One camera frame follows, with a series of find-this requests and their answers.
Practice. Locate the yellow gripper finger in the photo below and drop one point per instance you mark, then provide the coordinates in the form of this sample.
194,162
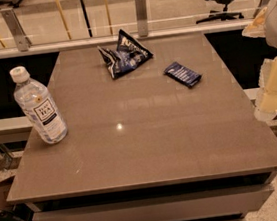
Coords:
257,27
266,100

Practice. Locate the blue chip bag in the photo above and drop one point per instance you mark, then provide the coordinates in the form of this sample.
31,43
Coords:
127,57

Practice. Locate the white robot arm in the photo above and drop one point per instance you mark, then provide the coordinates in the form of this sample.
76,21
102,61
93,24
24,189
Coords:
265,26

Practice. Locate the clear plastic water bottle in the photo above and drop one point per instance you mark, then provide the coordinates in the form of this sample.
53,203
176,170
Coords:
37,104

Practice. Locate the small blue snack packet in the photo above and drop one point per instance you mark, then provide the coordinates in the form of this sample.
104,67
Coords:
182,74

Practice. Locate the metal railing bracket middle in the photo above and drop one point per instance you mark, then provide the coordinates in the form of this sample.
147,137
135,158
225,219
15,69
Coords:
141,17

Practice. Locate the metal railing bracket left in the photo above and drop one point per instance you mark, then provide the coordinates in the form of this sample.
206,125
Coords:
20,38

